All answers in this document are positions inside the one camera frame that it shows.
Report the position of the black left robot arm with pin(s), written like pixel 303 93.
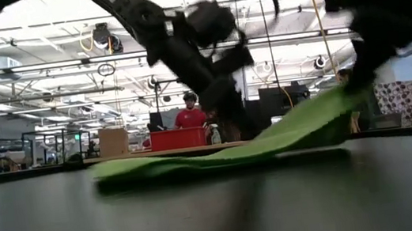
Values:
pixel 124 6

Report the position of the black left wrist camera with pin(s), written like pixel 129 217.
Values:
pixel 213 22

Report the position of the green microfibre towel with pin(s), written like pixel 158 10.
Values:
pixel 303 126

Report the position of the brown cardboard box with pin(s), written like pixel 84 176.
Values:
pixel 113 141

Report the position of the red plastic bin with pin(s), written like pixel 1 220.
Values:
pixel 177 139

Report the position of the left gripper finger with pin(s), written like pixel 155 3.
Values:
pixel 229 108

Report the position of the long wooden table top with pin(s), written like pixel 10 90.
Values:
pixel 135 155

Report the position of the person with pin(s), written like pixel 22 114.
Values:
pixel 190 118

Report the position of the black framed glass enclosure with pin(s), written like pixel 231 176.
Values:
pixel 44 131

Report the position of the grey box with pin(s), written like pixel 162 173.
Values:
pixel 386 121

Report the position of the black monitor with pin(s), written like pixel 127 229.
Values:
pixel 156 122

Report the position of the clear spray bottle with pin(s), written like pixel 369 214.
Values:
pixel 216 136

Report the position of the black round ceiling lamp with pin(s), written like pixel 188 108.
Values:
pixel 101 35
pixel 152 83
pixel 320 62

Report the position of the cloth with dark circles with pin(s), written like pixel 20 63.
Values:
pixel 407 101

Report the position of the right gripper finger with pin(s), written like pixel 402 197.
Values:
pixel 363 68

